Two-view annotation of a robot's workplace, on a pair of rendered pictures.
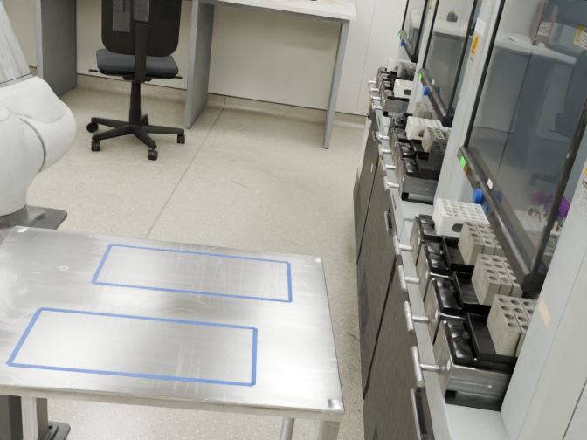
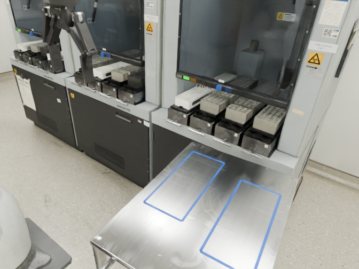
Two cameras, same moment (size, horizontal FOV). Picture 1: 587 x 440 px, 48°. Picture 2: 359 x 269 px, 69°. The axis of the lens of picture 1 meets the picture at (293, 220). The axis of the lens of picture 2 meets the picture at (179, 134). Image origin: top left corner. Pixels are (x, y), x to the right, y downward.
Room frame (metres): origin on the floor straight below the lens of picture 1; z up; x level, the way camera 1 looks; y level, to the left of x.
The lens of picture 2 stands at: (0.68, 0.77, 1.44)
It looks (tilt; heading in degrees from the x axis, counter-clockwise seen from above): 31 degrees down; 304
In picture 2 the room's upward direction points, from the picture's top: 4 degrees clockwise
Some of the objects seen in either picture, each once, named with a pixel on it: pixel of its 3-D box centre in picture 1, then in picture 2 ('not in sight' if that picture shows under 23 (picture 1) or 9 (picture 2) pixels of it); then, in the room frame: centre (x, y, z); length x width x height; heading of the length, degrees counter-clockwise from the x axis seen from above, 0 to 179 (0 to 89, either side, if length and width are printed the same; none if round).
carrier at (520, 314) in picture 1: (515, 329); (266, 123); (0.95, -0.40, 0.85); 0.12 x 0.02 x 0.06; 0
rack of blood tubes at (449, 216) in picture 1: (499, 228); (195, 96); (1.41, -0.48, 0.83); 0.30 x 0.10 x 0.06; 90
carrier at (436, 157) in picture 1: (435, 157); (134, 81); (1.81, -0.38, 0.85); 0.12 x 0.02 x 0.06; 0
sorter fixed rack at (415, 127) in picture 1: (452, 135); (114, 70); (2.12, -0.48, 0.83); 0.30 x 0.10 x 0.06; 90
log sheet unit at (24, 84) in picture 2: (362, 143); (24, 92); (3.16, -0.28, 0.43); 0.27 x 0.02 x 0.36; 0
